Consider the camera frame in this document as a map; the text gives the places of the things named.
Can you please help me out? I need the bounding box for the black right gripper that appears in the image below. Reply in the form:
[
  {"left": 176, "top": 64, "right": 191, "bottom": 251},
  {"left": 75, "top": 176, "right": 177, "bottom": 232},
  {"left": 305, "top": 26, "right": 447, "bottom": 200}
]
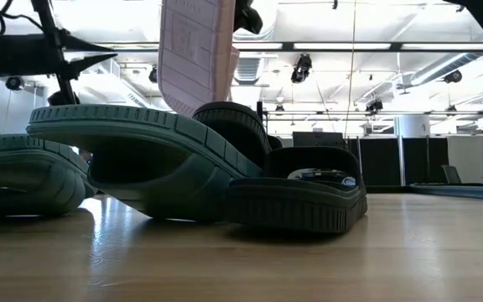
[{"left": 232, "top": 0, "right": 264, "bottom": 35}]

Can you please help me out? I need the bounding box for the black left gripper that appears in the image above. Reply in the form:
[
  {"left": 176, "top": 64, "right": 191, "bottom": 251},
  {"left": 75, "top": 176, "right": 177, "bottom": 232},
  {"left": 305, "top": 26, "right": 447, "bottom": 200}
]
[{"left": 0, "top": 0, "right": 118, "bottom": 107}]

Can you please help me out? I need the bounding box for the pink slide sandal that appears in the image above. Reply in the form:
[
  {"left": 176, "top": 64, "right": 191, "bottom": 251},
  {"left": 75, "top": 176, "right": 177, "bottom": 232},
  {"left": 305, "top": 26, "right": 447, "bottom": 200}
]
[{"left": 157, "top": 0, "right": 241, "bottom": 117}]

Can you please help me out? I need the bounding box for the black rubber slide sandal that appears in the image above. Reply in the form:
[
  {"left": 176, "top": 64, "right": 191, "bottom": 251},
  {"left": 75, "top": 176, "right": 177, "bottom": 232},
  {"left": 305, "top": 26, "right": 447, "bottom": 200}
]
[
  {"left": 224, "top": 145, "right": 369, "bottom": 234},
  {"left": 191, "top": 101, "right": 283, "bottom": 169}
]

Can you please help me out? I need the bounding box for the green rubber slide sandal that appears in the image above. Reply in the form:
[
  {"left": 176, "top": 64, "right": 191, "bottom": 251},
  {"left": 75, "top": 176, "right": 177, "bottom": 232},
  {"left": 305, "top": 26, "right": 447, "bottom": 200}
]
[
  {"left": 0, "top": 133, "right": 98, "bottom": 219},
  {"left": 26, "top": 104, "right": 267, "bottom": 223}
]

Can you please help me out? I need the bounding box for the black computer monitor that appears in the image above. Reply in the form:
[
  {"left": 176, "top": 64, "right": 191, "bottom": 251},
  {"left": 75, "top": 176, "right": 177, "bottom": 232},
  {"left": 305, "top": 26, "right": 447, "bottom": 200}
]
[{"left": 292, "top": 131, "right": 346, "bottom": 148}]

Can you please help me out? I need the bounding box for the dark desk equipment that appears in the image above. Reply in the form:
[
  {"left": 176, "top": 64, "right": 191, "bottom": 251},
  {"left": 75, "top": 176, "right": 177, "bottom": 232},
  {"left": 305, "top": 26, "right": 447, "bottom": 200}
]
[{"left": 298, "top": 168, "right": 343, "bottom": 180}]

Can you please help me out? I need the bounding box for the white round column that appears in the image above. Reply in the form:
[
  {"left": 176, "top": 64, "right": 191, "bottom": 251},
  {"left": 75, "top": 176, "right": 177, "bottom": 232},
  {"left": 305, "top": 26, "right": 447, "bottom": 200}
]
[{"left": 394, "top": 115, "right": 431, "bottom": 138}]

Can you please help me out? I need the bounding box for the black partition panel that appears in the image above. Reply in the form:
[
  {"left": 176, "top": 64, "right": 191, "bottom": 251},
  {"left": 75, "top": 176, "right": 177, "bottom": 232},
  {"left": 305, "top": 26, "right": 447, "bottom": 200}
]
[
  {"left": 356, "top": 137, "right": 402, "bottom": 187},
  {"left": 402, "top": 137, "right": 450, "bottom": 187}
]

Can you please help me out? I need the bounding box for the grey ceiling pipe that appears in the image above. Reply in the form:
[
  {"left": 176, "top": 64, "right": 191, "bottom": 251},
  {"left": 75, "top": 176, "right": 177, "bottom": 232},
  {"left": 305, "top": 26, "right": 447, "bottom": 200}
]
[{"left": 408, "top": 49, "right": 483, "bottom": 87}]

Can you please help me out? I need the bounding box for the grey office chair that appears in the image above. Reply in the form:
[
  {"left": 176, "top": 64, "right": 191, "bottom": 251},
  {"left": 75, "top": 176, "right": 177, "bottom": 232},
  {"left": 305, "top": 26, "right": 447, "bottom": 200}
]
[{"left": 441, "top": 164, "right": 483, "bottom": 187}]

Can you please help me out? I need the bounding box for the white partition panel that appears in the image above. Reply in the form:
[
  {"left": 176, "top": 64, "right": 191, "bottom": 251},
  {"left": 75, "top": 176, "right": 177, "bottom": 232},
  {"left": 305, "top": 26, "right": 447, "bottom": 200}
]
[{"left": 447, "top": 134, "right": 483, "bottom": 185}]

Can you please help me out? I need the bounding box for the blue table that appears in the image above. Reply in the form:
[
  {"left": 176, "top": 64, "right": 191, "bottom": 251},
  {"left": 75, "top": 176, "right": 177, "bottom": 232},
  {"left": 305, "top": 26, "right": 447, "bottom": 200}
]
[{"left": 408, "top": 183, "right": 483, "bottom": 201}]

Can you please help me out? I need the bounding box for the ceiling light strip rail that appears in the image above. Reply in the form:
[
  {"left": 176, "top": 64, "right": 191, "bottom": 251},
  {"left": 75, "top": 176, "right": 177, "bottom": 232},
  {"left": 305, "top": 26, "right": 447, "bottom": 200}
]
[{"left": 98, "top": 40, "right": 483, "bottom": 54}]

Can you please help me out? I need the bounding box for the silver ribbed air duct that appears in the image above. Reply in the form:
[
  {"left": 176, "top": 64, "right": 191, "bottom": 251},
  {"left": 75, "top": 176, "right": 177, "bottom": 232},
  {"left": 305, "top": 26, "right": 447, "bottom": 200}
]
[{"left": 235, "top": 56, "right": 267, "bottom": 85}]

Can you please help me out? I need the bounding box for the thin hanging cable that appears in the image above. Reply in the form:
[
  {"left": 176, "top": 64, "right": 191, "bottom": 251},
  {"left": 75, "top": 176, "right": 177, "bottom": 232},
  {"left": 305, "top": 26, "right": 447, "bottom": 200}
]
[{"left": 344, "top": 0, "right": 356, "bottom": 138}]

